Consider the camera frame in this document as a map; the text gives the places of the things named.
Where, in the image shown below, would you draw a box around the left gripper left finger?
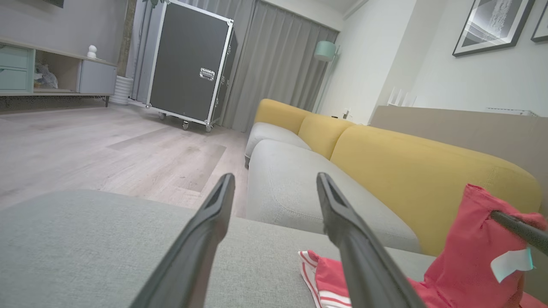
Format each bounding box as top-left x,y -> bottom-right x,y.
128,173 -> 236,308

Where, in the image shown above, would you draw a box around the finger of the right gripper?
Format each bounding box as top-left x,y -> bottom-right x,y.
490,210 -> 548,257

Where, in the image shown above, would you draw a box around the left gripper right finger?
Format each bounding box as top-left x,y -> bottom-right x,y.
316,172 -> 426,308

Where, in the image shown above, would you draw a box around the red garment with white label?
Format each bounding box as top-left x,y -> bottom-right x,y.
298,184 -> 548,308

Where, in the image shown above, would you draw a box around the large grey sofa seat cushion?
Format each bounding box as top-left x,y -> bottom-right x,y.
246,139 -> 422,254

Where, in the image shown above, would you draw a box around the large yellow sofa back cushion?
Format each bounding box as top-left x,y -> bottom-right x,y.
330,125 -> 542,257

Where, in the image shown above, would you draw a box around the flat white device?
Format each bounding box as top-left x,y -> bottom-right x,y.
485,107 -> 539,117

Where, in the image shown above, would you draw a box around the medium yellow sofa back cushion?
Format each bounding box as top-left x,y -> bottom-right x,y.
298,113 -> 356,161

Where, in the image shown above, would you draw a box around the small grey sofa seat cushion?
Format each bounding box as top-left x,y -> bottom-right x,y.
245,122 -> 312,168

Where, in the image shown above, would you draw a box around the small yellow sofa back cushion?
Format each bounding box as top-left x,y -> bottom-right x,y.
255,98 -> 313,135

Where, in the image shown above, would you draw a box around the white router with antennas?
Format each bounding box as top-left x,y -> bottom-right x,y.
387,87 -> 417,107

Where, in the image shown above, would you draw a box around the white ribbed bin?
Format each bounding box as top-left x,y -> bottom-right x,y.
109,76 -> 134,106

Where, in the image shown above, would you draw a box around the black flight case silver edges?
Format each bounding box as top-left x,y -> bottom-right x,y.
146,0 -> 238,133

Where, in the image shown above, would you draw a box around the low wooden media cabinet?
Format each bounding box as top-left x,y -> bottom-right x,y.
0,38 -> 118,107

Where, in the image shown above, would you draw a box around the grey curtains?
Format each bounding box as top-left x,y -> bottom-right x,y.
128,0 -> 341,133

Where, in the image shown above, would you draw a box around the teal shade floor lamp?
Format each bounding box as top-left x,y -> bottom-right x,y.
314,40 -> 341,114

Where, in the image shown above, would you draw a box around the large black framed picture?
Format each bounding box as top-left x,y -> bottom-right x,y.
452,0 -> 536,58

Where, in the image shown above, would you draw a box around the grey bag in cabinet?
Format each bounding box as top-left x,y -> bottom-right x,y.
34,63 -> 59,89

